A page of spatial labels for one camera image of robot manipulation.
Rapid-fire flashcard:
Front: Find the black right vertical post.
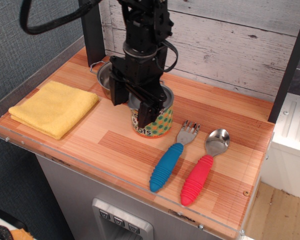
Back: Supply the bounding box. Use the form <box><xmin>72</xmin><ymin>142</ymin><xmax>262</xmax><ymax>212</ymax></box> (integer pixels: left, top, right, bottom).
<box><xmin>268</xmin><ymin>29</ymin><xmax>300</xmax><ymax>124</ymax></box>

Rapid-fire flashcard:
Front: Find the red handled toy spoon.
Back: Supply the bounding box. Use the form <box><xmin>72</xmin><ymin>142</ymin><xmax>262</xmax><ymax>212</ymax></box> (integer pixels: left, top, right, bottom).
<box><xmin>180</xmin><ymin>128</ymin><xmax>230</xmax><ymax>206</ymax></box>

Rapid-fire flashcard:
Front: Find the black vertical post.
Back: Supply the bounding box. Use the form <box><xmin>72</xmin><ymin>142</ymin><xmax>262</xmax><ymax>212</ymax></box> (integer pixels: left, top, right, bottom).
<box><xmin>81</xmin><ymin>5</ymin><xmax>106</xmax><ymax>67</ymax></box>
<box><xmin>268</xmin><ymin>29</ymin><xmax>300</xmax><ymax>124</ymax></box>

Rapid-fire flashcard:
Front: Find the small steel pot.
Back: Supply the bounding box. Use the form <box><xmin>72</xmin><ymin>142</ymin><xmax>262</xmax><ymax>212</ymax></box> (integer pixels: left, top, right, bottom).
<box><xmin>90</xmin><ymin>58</ymin><xmax>167</xmax><ymax>102</ymax></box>

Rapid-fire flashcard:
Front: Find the black left vertical post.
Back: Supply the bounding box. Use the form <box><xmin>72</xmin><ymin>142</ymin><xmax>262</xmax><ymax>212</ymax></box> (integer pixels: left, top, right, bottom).
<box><xmin>81</xmin><ymin>5</ymin><xmax>106</xmax><ymax>67</ymax></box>

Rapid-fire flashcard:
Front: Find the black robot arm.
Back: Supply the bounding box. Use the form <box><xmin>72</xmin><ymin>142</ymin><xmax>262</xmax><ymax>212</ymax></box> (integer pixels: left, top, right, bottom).
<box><xmin>109</xmin><ymin>0</ymin><xmax>178</xmax><ymax>128</ymax></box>

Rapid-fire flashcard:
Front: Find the grey toy fridge cabinet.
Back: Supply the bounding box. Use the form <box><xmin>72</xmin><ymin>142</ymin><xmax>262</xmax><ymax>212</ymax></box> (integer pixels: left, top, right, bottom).
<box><xmin>37</xmin><ymin>155</ymin><xmax>245</xmax><ymax>240</ymax></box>

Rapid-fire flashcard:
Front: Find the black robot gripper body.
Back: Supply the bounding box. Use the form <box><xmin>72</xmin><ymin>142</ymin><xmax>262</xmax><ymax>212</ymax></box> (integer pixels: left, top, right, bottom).
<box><xmin>109</xmin><ymin>53</ymin><xmax>167</xmax><ymax>110</ymax></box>

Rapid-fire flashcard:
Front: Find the black braided cable sleeve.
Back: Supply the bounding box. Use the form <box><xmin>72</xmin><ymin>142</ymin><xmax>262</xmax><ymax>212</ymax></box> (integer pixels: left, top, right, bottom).
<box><xmin>19</xmin><ymin>0</ymin><xmax>101</xmax><ymax>36</ymax></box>

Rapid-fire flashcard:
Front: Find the peas and carrots toy can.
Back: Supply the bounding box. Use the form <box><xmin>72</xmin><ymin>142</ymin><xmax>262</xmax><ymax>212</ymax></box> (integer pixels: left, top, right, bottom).
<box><xmin>128</xmin><ymin>81</ymin><xmax>174</xmax><ymax>138</ymax></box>

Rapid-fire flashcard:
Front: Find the silver dispenser button panel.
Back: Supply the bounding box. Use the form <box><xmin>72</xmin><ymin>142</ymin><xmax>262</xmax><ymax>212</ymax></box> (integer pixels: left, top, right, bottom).
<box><xmin>92</xmin><ymin>198</ymin><xmax>154</xmax><ymax>240</ymax></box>

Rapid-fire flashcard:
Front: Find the white toy sink unit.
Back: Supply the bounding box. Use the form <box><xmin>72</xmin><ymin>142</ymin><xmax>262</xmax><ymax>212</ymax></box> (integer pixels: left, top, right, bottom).
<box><xmin>260</xmin><ymin>93</ymin><xmax>300</xmax><ymax>198</ymax></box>

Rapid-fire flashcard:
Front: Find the blue handled toy fork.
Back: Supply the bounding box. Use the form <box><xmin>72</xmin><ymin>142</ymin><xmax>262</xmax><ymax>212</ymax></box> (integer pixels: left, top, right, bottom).
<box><xmin>149</xmin><ymin>120</ymin><xmax>201</xmax><ymax>192</ymax></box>

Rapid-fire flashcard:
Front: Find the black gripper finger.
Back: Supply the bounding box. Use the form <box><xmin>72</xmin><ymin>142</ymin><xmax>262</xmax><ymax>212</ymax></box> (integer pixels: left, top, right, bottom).
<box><xmin>138</xmin><ymin>101</ymin><xmax>163</xmax><ymax>126</ymax></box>
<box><xmin>109</xmin><ymin>74</ymin><xmax>129</xmax><ymax>106</ymax></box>

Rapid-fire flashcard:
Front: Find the folded yellow cloth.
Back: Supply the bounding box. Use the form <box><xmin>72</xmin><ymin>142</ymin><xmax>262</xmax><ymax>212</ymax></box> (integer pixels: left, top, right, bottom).
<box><xmin>8</xmin><ymin>81</ymin><xmax>99</xmax><ymax>140</ymax></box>

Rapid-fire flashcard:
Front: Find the clear acrylic table guard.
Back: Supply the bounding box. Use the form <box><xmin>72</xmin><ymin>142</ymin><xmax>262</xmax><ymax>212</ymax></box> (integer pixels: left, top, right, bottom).
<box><xmin>0</xmin><ymin>49</ymin><xmax>274</xmax><ymax>232</ymax></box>

